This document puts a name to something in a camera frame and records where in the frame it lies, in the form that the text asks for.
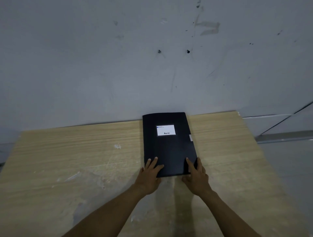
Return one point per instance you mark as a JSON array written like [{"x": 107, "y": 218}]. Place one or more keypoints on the person's left middle finger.
[{"x": 154, "y": 163}]

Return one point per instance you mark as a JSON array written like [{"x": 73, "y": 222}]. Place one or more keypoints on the black folder with white label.
[{"x": 168, "y": 149}]

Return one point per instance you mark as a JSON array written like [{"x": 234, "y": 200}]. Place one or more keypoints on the person's right forearm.
[{"x": 227, "y": 214}]

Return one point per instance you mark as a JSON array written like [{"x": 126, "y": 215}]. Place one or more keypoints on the person's right middle finger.
[{"x": 199, "y": 163}]

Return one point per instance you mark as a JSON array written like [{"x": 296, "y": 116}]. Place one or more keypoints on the person's left forearm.
[{"x": 107, "y": 214}]

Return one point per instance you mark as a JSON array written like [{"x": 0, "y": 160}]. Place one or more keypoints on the person's right hand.
[{"x": 198, "y": 182}]

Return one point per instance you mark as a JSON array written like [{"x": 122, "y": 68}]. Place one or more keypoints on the person's left thumb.
[{"x": 158, "y": 181}]

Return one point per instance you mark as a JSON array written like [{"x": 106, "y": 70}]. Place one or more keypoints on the person's right thumb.
[{"x": 185, "y": 179}]

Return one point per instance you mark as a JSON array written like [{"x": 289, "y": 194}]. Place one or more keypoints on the person's left hand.
[{"x": 148, "y": 180}]

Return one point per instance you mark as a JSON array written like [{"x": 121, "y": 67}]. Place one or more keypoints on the person's left little finger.
[{"x": 142, "y": 170}]

